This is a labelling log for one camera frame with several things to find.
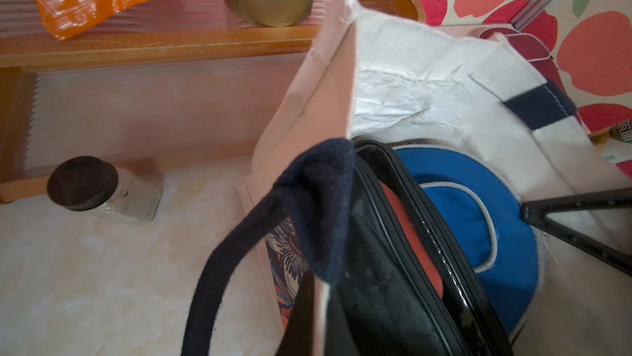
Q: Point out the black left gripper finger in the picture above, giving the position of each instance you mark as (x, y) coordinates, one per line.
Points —
(535, 213)

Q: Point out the white canvas tote bag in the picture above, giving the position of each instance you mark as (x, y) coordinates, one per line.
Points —
(369, 76)

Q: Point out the maroon paddle case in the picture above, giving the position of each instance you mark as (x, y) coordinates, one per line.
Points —
(532, 49)

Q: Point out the dark blue paddle case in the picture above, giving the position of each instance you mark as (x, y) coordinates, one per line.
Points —
(483, 213)

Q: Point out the small green labelled bottle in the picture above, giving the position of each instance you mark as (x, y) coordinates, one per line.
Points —
(614, 143)

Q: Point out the black paddle case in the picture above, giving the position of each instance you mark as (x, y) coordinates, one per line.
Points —
(386, 276)

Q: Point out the wooden two-tier shelf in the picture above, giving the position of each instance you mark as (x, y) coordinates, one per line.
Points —
(166, 84)

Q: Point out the glass jar black lid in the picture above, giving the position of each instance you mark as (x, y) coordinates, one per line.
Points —
(92, 186)

